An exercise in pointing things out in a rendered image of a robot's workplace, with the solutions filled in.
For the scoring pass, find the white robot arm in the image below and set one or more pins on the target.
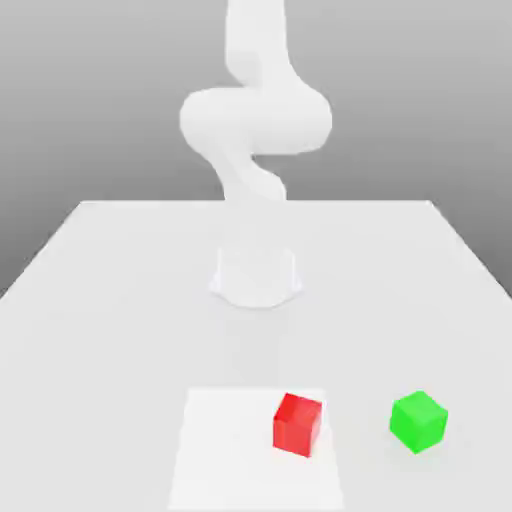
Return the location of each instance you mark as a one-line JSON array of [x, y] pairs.
[[256, 120]]

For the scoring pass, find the small red cube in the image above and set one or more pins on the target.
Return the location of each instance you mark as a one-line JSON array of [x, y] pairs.
[[296, 426]]

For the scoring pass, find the small green cube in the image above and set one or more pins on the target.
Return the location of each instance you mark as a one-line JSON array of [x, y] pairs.
[[418, 424]]

